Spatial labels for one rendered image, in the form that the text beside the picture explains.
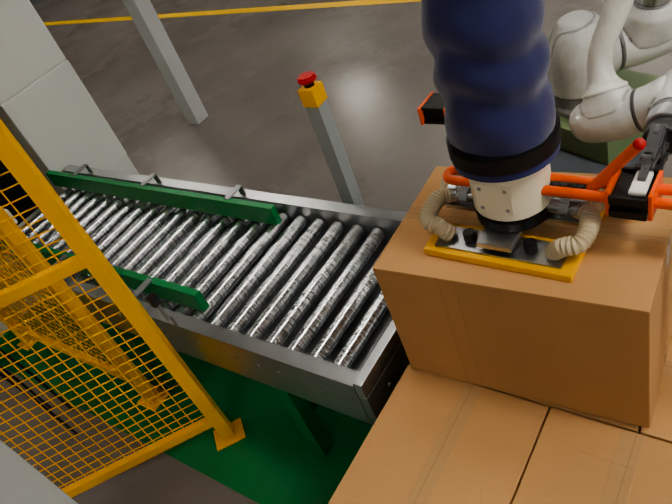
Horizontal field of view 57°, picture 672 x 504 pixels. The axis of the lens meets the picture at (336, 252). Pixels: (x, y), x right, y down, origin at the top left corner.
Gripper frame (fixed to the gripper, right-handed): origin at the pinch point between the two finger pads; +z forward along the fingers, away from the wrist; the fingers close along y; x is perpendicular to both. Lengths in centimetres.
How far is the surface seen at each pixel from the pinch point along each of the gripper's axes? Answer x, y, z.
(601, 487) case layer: 0, 54, 35
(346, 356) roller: 75, 54, 23
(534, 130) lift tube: 17.1, -17.0, 5.3
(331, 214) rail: 114, 51, -31
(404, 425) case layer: 48, 54, 37
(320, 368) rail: 76, 49, 32
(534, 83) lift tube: 16.5, -26.1, 4.1
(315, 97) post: 116, 12, -48
